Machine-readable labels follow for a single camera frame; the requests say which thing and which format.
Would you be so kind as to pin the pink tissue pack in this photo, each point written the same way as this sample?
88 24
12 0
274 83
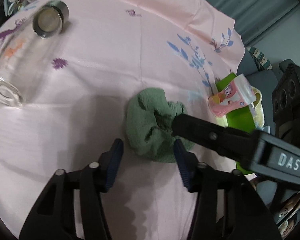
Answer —
237 94

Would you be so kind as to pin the grey sofa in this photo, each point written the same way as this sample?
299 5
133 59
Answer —
280 89

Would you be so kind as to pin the pink floral tablecloth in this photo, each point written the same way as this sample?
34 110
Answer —
111 50

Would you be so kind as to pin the blue plush elephant toy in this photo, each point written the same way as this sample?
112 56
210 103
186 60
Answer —
265 129

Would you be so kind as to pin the teal yellow curtain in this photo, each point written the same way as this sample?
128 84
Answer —
254 19

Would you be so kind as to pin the green rimmed white tray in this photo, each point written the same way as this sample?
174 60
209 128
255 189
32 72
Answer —
242 118

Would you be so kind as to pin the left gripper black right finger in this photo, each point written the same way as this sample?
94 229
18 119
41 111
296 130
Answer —
227 206

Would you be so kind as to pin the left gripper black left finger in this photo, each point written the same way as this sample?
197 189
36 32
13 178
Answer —
53 214

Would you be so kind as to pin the hand with painted nails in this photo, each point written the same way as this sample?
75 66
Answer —
283 204

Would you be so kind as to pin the striped throw pillow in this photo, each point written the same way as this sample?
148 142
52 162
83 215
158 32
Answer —
261 61

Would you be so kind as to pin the green fluffy cloth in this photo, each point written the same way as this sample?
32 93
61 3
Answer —
149 124

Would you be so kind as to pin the clear glass bottle steel lid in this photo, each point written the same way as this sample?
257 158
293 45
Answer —
25 52

